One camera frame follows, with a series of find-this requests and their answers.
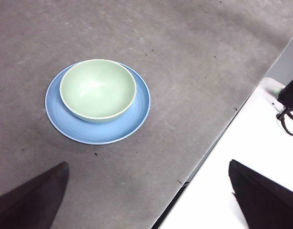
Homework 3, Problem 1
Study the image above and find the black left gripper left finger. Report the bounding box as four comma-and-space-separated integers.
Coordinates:
0, 161, 70, 229

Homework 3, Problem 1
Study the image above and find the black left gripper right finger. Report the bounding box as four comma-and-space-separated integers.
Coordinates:
228, 159, 293, 229

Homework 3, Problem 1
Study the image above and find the blue round plate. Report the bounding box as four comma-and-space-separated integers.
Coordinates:
45, 61, 152, 146

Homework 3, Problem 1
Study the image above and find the green ribbed bowl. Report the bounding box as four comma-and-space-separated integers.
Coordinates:
59, 59, 138, 125

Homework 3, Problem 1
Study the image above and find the black cable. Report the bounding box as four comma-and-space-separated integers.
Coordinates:
276, 108, 293, 137

